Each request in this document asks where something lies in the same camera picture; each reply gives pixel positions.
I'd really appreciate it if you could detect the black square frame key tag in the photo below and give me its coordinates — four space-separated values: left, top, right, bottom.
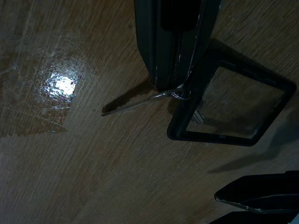
166 60 298 147

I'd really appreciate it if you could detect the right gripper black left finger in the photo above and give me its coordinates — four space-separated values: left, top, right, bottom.
133 0 221 94

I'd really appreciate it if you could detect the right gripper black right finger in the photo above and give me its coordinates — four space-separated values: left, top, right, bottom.
210 170 299 224

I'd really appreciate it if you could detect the silver key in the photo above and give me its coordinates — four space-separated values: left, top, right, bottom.
100 88 182 117

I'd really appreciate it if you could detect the silver key ring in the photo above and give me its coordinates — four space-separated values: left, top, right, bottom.
171 85 192 100

